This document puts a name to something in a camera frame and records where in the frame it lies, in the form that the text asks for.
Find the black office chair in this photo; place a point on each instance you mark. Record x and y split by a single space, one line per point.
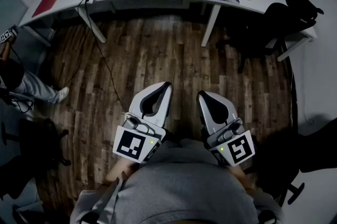
34 144
279 22
284 154

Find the white desk leg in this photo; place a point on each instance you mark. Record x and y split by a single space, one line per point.
210 25
94 28

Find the person's grey shirt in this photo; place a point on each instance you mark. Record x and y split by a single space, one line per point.
184 186

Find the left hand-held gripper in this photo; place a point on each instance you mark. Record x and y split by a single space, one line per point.
129 144

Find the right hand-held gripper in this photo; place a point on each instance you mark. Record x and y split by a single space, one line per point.
241 149

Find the person's right forearm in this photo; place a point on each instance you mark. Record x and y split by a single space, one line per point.
242 178

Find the red flat laptop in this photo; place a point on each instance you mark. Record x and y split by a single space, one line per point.
48 1

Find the person's left forearm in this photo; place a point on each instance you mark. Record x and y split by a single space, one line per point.
118 173

